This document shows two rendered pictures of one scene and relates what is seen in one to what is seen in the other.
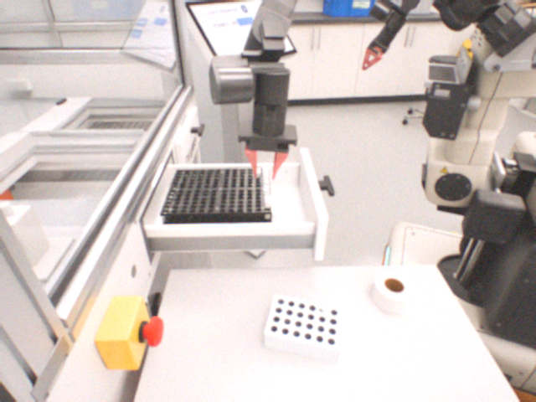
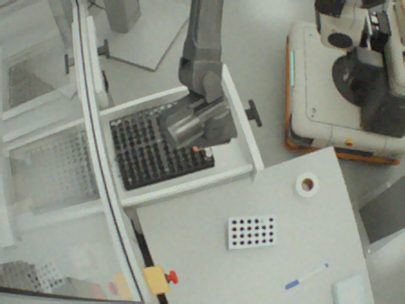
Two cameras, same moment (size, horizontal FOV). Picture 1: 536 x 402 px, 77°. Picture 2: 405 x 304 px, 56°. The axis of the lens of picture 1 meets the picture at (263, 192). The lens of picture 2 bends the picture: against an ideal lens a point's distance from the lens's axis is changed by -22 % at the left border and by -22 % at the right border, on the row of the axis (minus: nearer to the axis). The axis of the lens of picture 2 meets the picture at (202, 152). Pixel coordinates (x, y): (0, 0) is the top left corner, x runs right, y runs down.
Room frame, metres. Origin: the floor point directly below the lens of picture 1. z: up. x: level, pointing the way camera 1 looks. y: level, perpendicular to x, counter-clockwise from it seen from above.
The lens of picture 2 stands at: (0.20, 0.10, 1.97)
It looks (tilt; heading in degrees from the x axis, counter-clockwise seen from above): 71 degrees down; 345
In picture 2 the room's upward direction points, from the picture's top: straight up
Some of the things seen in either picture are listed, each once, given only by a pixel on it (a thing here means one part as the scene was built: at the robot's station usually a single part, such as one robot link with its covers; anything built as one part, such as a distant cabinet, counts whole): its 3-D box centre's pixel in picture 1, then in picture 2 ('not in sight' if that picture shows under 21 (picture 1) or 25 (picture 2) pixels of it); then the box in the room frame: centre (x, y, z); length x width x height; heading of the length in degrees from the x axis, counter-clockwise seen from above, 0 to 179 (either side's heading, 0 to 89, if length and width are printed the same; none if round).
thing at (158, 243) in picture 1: (217, 202); (156, 147); (0.62, 0.10, 0.86); 0.40 x 0.26 x 0.06; 91
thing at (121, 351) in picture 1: (127, 332); (158, 280); (0.29, 0.19, 0.88); 0.07 x 0.05 x 0.07; 1
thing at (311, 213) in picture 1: (310, 198); (240, 121); (0.62, -0.11, 0.87); 0.29 x 0.02 x 0.11; 1
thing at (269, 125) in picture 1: (269, 120); (211, 122); (0.56, -0.01, 1.08); 0.10 x 0.07 x 0.07; 89
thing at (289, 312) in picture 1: (304, 327); (252, 232); (0.36, -0.07, 0.78); 0.12 x 0.08 x 0.04; 76
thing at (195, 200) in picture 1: (220, 200); (159, 145); (0.62, 0.10, 0.87); 0.22 x 0.18 x 0.06; 91
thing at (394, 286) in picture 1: (392, 292); (306, 186); (0.43, -0.25, 0.78); 0.07 x 0.07 x 0.04
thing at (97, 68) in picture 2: (189, 140); (96, 58); (0.93, 0.22, 0.87); 0.29 x 0.02 x 0.11; 1
